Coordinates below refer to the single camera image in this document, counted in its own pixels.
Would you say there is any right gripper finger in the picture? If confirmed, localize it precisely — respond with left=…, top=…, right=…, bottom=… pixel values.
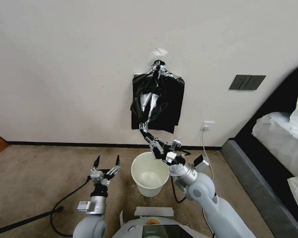
left=171, top=136, right=182, bottom=151
left=139, top=128, right=167, bottom=153

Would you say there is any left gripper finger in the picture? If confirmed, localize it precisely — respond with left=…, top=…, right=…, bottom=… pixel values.
left=90, top=155, right=102, bottom=173
left=109, top=154, right=122, bottom=176

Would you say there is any black plastic trash bag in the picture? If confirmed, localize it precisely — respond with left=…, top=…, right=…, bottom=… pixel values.
left=130, top=59, right=185, bottom=134

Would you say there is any white round trash bin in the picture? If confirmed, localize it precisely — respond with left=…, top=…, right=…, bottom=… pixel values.
left=131, top=152, right=170, bottom=198

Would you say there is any black baseboard strip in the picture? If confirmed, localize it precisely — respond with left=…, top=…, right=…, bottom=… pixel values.
left=7, top=141, right=224, bottom=150

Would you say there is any white robot front shell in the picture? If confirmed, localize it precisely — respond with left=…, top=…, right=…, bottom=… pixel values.
left=113, top=216, right=200, bottom=238

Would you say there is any wide white floor tape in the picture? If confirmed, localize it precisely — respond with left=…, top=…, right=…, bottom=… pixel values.
left=134, top=206, right=174, bottom=217

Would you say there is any white duvet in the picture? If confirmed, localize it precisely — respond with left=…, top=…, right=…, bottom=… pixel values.
left=251, top=111, right=298, bottom=179

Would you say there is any thin white power cable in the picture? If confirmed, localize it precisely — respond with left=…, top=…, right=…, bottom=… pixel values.
left=201, top=128, right=215, bottom=183

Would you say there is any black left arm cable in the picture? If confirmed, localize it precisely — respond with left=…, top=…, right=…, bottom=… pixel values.
left=51, top=175, right=92, bottom=237

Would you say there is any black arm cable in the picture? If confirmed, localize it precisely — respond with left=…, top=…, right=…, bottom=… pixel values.
left=51, top=175, right=92, bottom=237
left=170, top=175, right=188, bottom=203

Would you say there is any white wall outlet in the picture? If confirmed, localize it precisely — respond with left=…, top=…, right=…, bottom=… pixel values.
left=200, top=121, right=215, bottom=131

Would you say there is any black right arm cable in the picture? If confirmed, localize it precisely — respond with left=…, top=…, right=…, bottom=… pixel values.
left=170, top=175, right=188, bottom=203

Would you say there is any thick black floor cable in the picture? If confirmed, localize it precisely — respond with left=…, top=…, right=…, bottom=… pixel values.
left=0, top=206, right=64, bottom=233

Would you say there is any dark bed frame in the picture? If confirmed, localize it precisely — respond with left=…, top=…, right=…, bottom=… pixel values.
left=220, top=63, right=298, bottom=238

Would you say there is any clear wall tape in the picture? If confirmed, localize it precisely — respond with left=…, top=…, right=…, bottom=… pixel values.
left=150, top=46, right=167, bottom=57

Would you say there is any dark wall switch panel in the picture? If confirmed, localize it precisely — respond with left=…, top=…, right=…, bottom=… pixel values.
left=229, top=75, right=267, bottom=90

